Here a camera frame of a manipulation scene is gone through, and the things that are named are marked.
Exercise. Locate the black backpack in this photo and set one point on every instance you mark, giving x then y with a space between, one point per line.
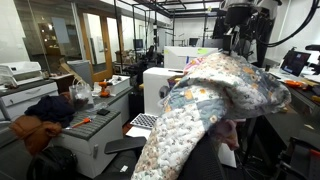
53 163

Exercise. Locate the dark navy garment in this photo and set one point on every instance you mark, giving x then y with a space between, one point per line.
56 109

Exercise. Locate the wooden door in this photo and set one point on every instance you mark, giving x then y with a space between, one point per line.
96 43

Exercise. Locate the pink fleece blanket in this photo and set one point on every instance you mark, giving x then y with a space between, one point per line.
223 131

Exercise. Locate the white printer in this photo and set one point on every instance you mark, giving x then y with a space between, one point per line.
19 73

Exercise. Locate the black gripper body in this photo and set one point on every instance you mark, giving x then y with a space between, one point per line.
236 17

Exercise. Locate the white cabinet with grey top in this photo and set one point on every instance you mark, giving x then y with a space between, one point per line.
88 141

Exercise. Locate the laptop computer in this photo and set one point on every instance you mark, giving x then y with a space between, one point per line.
294 62

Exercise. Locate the brown jacket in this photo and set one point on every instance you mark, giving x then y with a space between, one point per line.
35 133

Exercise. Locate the white keyboard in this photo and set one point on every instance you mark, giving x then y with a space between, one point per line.
144 121

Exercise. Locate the blue floral quilted blanket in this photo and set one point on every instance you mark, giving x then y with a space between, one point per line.
221 87

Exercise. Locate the orange handled tool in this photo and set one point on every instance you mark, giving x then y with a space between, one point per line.
84 121

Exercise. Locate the large white box behind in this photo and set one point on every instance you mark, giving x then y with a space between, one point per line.
176 57

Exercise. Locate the white box under blankets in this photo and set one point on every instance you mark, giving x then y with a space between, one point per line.
156 87

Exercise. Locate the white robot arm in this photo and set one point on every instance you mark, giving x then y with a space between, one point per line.
250 23

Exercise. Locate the clear plastic bag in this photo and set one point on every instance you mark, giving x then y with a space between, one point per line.
81 96

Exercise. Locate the orange cordless drill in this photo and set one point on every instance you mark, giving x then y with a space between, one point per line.
104 92

